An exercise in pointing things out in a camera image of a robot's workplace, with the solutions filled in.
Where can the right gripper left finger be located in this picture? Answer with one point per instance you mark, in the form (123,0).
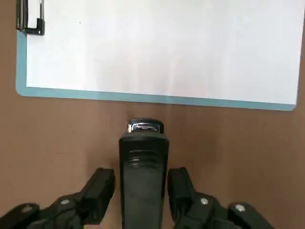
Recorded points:
(71,210)

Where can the black stapler with red end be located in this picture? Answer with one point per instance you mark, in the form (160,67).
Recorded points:
(143,186)

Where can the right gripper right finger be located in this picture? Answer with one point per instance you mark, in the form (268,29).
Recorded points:
(190,210)

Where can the black metal clipboard clip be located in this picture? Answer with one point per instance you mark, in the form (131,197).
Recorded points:
(21,14)

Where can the light blue clipboard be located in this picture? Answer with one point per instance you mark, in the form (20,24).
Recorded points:
(21,71)

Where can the white paper sheet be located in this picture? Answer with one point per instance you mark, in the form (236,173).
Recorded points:
(155,47)

